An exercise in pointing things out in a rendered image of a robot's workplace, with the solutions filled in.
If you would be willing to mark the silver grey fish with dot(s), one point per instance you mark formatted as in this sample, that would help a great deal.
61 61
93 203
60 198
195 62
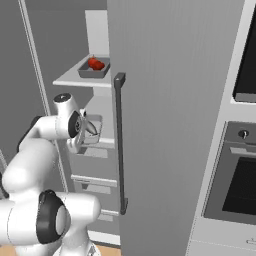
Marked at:
92 129

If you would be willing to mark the grey fridge cabinet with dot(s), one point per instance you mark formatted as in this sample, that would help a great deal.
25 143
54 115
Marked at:
66 33

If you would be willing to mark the grey fridge door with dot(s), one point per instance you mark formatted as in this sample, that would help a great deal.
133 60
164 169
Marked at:
173 116

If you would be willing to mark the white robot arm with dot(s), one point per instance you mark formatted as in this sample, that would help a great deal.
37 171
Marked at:
30 173

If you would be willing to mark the white freezer drawer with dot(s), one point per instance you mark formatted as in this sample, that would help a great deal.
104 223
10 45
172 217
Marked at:
96 183
110 215

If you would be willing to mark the white freezer rack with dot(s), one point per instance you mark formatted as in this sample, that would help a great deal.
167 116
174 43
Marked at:
100 148
75 79

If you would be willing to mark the grey freezer door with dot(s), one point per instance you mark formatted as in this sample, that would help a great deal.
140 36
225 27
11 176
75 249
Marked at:
16 66

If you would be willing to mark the grey vegetable container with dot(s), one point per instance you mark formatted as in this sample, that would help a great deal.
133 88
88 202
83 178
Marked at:
91 73

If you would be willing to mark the black microwave oven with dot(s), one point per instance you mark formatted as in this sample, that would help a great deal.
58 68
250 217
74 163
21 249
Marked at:
248 66

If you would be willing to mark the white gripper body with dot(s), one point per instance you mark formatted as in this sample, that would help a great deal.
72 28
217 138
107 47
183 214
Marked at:
81 133

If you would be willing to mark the white cabinet column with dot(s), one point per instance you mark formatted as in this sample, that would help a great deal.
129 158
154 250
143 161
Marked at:
216 236

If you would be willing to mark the red bell pepper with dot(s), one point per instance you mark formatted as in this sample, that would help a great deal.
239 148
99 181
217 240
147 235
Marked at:
91 62

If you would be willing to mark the red tomato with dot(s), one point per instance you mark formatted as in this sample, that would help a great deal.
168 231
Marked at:
99 65

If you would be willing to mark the grey built-in oven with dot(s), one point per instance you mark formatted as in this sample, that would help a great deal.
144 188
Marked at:
233 180

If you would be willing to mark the pale grey meat container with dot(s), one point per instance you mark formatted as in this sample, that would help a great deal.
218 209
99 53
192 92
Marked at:
99 120

